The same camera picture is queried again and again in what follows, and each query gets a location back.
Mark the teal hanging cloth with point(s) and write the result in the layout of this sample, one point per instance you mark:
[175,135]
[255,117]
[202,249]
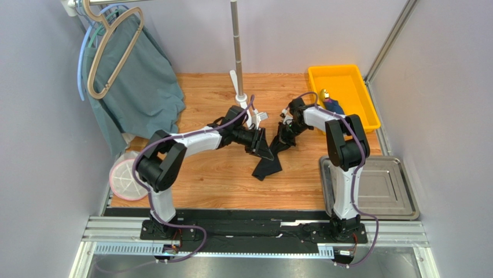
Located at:
[144,98]

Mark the pink rimmed white mesh basket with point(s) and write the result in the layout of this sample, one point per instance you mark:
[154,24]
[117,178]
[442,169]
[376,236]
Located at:
[121,180]

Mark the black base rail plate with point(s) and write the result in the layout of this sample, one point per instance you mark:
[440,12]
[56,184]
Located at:
[245,231]

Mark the green clothes hanger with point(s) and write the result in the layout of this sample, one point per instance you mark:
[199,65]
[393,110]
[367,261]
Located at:
[100,30]

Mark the white stand base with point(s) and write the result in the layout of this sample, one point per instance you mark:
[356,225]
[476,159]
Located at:
[243,104]

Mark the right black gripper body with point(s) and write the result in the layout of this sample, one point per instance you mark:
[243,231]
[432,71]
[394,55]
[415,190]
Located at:
[286,134]

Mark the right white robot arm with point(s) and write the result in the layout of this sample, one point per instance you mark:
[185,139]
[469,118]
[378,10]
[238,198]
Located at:
[347,150]

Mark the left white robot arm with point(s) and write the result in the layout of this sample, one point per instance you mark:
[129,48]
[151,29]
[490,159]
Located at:
[156,168]

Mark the black paper napkin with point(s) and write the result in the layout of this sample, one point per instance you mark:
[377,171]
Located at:
[268,167]

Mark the yellow plastic bin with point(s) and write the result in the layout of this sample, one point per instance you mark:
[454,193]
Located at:
[344,84]

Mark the metal stand pole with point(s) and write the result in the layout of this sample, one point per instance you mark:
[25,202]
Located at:
[236,38]

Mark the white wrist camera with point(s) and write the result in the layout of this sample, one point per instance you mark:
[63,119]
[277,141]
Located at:
[258,117]
[287,118]

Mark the aluminium frame rail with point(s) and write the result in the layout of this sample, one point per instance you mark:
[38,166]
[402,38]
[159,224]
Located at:
[110,247]

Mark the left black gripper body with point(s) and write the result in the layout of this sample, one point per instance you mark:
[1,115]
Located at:
[247,138]

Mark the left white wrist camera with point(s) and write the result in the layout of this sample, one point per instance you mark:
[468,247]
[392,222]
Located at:
[258,117]

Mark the rolled dark blue napkin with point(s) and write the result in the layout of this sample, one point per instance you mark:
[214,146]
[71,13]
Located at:
[333,106]

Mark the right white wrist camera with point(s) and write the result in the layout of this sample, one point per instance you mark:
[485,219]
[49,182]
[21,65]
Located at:
[287,118]

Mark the metal tray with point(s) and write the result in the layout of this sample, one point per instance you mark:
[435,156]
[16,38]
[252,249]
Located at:
[385,191]

